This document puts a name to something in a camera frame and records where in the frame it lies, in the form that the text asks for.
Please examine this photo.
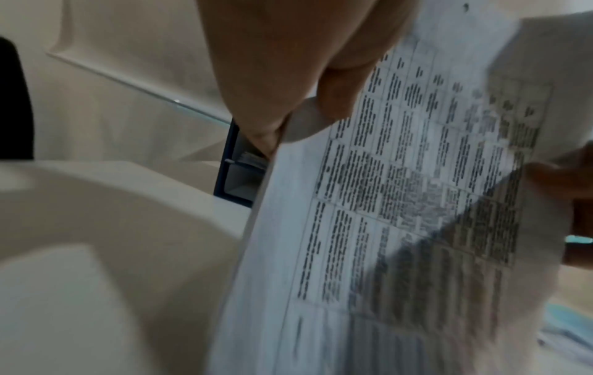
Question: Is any black chair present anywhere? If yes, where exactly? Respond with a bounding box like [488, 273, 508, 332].
[0, 36, 36, 161]

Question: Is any person's left hand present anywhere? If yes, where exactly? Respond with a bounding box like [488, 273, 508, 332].
[194, 0, 421, 158]

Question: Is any person's right hand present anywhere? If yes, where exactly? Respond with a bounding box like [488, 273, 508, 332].
[523, 140, 593, 270]

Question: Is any navy blue drawer organizer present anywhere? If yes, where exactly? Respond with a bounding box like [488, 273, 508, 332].
[212, 118, 271, 210]

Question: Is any H.R. paper pile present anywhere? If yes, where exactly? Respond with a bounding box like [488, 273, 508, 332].
[203, 0, 593, 375]

